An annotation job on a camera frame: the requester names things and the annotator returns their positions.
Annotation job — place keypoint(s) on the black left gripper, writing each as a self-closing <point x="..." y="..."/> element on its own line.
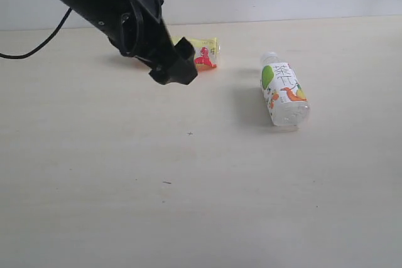
<point x="143" y="34"/>

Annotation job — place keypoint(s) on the yellow bottle with red cap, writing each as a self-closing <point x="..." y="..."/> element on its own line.
<point x="207" y="53"/>

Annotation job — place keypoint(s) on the white tea bottle fruit label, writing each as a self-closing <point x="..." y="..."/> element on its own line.
<point x="287" y="104"/>

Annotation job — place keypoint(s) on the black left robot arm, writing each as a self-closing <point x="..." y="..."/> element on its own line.
<point x="103" y="14"/>

